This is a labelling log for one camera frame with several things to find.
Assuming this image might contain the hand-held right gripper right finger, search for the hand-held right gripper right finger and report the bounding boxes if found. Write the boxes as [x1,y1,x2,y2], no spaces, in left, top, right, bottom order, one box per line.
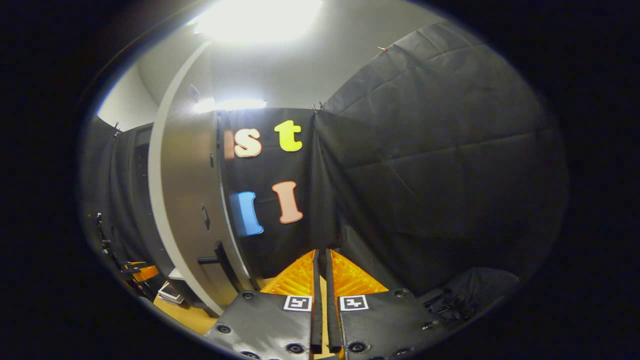
[325,248,451,360]

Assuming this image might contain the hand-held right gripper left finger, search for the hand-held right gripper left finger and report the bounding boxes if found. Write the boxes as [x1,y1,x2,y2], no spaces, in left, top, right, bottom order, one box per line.
[205,249,323,360]

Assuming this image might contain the dark grey cabinet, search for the dark grey cabinet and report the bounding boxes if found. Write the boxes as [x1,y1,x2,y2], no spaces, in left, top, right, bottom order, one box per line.
[107,122,173,286]

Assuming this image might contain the black door handle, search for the black door handle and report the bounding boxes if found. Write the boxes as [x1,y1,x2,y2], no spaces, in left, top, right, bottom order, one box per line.
[197,242,242,292]

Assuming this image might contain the grey cabinet door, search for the grey cabinet door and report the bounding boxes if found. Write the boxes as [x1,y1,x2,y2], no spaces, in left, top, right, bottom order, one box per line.
[148,40,258,317]

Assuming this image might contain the dark cloth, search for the dark cloth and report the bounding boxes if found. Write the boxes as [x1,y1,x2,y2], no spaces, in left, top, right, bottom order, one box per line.
[420,267,521,326]

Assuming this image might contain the black backdrop cloth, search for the black backdrop cloth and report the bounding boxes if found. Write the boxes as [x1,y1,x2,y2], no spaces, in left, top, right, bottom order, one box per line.
[80,20,568,301]

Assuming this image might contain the long ceiling light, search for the long ceiling light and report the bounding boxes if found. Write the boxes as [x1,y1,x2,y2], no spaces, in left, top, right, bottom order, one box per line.
[190,0,323,43]

